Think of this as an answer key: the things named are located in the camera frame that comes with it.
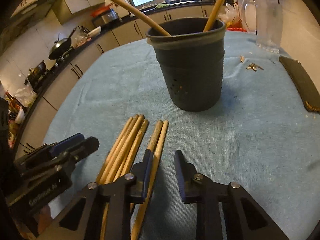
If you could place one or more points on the black wok on stove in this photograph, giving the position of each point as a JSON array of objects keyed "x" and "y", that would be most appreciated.
[{"x": 61, "y": 46}]

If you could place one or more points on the dark pot on stove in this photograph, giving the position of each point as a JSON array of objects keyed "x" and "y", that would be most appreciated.
[{"x": 35, "y": 74}]

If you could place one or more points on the clear glass pitcher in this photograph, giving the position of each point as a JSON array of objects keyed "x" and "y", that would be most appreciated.
[{"x": 269, "y": 23}]

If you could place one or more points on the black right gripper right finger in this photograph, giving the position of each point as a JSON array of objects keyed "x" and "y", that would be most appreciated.
[{"x": 223, "y": 211}]

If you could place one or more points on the left hand holding gripper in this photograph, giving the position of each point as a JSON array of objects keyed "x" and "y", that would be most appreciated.
[{"x": 33, "y": 226}]

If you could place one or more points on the silver toaster oven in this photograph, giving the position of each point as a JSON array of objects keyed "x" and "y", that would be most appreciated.
[{"x": 104, "y": 16}]

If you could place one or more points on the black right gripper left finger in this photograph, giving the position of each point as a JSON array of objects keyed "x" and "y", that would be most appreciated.
[{"x": 107, "y": 206}]

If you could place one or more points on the white dish on counter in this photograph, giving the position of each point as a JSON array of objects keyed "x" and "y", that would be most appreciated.
[{"x": 94, "y": 32}]

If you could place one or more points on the worn wooden chopstick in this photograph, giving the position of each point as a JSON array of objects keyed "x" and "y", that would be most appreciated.
[{"x": 155, "y": 136}]

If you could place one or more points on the light blue towel mat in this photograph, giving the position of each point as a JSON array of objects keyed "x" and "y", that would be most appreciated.
[{"x": 258, "y": 134}]

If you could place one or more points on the beige upper wall cabinet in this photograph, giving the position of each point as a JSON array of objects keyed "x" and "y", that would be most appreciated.
[{"x": 65, "y": 10}]

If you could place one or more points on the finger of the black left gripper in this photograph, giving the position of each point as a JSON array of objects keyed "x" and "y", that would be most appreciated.
[
  {"x": 73, "y": 154},
  {"x": 47, "y": 152}
]

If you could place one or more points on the dark round utensil holder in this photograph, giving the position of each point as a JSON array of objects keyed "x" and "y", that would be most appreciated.
[{"x": 191, "y": 61}]

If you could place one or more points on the beige lower kitchen cabinets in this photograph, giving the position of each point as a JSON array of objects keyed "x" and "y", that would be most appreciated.
[{"x": 58, "y": 83}]

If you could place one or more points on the red plastic bowl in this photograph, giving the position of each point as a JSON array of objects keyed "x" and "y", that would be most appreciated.
[{"x": 237, "y": 29}]

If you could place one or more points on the black smartphone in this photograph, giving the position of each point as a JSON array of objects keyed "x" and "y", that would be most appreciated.
[{"x": 303, "y": 83}]

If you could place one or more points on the plastic bag on counter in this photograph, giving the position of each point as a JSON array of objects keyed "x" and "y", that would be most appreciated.
[{"x": 230, "y": 17}]

